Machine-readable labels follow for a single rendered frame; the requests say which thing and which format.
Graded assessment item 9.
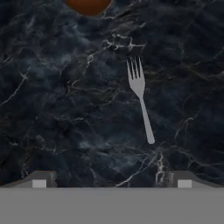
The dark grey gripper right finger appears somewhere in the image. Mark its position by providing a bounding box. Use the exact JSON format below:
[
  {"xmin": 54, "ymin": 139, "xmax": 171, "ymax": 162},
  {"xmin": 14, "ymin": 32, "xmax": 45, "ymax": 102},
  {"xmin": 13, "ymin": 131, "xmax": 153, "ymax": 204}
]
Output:
[{"xmin": 168, "ymin": 170, "xmax": 224, "ymax": 189}]

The brown wooden spoon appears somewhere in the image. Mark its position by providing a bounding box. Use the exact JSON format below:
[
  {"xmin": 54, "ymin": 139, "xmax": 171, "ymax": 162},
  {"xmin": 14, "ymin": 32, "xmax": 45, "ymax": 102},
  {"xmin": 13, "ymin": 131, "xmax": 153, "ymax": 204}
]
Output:
[{"xmin": 64, "ymin": 0, "xmax": 114, "ymax": 17}]

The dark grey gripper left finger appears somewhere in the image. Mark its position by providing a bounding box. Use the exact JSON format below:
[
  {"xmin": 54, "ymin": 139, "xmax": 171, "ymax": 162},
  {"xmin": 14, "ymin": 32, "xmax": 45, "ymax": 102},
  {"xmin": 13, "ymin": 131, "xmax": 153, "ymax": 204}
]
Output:
[{"xmin": 0, "ymin": 170, "xmax": 59, "ymax": 189}]

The grey metal fork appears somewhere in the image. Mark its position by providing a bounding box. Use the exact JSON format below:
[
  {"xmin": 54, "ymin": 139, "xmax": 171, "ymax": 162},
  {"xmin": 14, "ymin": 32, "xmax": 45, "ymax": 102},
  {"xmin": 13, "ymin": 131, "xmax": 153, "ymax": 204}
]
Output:
[{"xmin": 126, "ymin": 56, "xmax": 156, "ymax": 145}]

